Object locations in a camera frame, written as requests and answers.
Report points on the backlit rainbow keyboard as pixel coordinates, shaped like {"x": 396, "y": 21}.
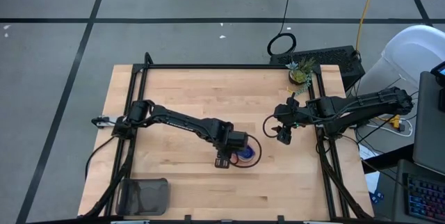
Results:
{"x": 426, "y": 198}

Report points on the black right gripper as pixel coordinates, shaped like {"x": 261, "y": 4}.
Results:
{"x": 285, "y": 116}

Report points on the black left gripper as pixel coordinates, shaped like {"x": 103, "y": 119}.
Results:
{"x": 224, "y": 145}

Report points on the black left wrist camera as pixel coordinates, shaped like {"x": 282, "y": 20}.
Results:
{"x": 239, "y": 140}

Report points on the black aluminium table frame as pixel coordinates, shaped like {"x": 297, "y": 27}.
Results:
{"x": 226, "y": 66}

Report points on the silver arm base bracket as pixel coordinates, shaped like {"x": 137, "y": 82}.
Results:
{"x": 104, "y": 121}

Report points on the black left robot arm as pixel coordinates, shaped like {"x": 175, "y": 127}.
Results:
{"x": 180, "y": 123}

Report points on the black device with screen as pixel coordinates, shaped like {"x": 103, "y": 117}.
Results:
{"x": 439, "y": 71}

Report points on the small dark blue measuring cup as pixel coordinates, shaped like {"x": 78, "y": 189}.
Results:
{"x": 247, "y": 152}

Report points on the yellow power plug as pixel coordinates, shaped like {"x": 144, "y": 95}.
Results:
{"x": 394, "y": 122}

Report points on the grey plastic basket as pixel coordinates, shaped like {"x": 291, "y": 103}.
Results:
{"x": 142, "y": 198}

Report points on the potted succulent plant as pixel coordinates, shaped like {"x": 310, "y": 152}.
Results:
{"x": 298, "y": 76}

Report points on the white plastic chair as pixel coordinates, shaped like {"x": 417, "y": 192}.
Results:
{"x": 410, "y": 53}

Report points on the grey laptop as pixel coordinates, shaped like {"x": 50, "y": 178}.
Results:
{"x": 429, "y": 123}

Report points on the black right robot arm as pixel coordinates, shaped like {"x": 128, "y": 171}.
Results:
{"x": 365, "y": 107}

